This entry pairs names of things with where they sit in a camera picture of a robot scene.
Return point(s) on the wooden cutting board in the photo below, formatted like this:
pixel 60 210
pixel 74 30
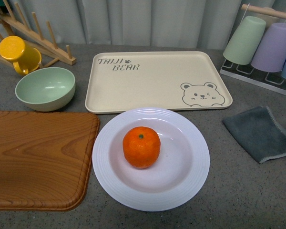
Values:
pixel 45 159

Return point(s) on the orange mandarin fruit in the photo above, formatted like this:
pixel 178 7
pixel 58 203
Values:
pixel 141 147

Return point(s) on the white cup drying rack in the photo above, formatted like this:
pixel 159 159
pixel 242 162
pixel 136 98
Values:
pixel 246 73

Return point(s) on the purple plastic cup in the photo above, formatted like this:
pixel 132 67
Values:
pixel 270 55

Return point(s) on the beige bear tray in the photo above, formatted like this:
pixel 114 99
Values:
pixel 188 80

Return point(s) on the light green bowl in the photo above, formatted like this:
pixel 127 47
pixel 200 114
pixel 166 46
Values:
pixel 46 89

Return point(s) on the green plastic cup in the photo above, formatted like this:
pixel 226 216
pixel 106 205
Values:
pixel 245 40

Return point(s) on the white ridged plate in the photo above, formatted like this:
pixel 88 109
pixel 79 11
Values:
pixel 178 174

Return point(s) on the yellow mug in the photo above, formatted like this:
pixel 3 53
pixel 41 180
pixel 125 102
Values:
pixel 24 58

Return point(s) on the grey folded cloth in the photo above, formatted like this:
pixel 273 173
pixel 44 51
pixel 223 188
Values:
pixel 258 133

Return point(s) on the wooden dish rack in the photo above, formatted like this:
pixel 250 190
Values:
pixel 12 19

